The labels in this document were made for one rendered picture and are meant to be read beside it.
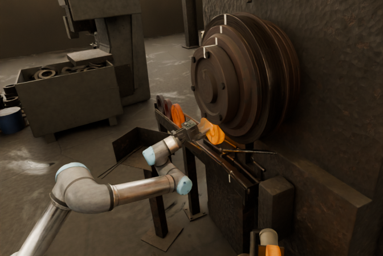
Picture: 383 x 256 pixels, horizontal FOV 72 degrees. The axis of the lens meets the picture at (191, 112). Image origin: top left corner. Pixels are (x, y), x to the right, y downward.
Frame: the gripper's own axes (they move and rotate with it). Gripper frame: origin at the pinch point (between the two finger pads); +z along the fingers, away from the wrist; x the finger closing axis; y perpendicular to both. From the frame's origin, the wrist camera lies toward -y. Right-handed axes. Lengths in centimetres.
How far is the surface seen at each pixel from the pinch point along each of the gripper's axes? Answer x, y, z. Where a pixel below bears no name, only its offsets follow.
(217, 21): -15, 47, 9
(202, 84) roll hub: -18.4, 29.8, -5.4
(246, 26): -33, 46, 9
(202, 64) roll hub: -16.3, 36.0, -2.0
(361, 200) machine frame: -67, 0, 10
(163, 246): 18, -73, -51
